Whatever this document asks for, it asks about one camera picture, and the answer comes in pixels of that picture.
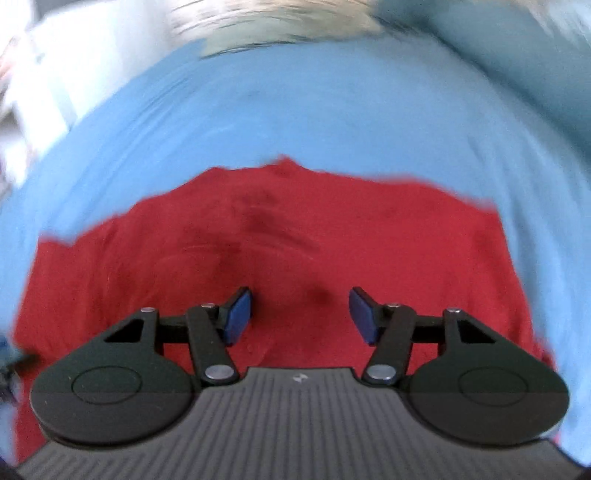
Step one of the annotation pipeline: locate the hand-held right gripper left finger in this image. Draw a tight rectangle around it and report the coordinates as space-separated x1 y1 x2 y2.
103 287 253 385

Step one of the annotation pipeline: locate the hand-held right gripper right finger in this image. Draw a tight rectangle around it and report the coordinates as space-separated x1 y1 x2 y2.
348 287 497 387

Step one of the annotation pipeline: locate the red garment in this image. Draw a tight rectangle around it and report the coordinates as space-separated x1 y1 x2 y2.
13 157 561 464

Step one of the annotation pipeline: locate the light blue bed sheet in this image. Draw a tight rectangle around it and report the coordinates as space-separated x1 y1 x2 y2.
0 34 591 464

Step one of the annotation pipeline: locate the fluffy beige cloth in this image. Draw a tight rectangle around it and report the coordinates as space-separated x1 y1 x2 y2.
173 0 384 58

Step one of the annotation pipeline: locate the light blue pillow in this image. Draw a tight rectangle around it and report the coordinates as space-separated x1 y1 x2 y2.
376 0 591 139

